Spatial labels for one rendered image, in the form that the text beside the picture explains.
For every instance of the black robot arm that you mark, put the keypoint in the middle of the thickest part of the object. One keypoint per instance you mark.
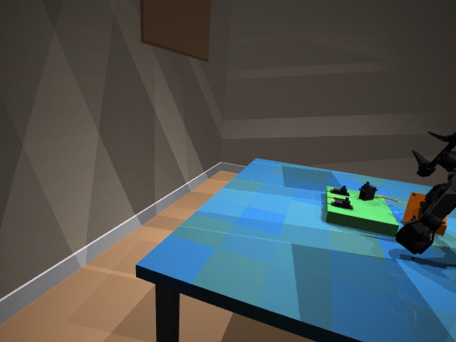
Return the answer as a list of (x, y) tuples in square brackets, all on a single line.
[(439, 202)]

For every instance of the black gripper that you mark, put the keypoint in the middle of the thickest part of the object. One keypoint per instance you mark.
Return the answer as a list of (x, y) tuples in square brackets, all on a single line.
[(446, 160)]

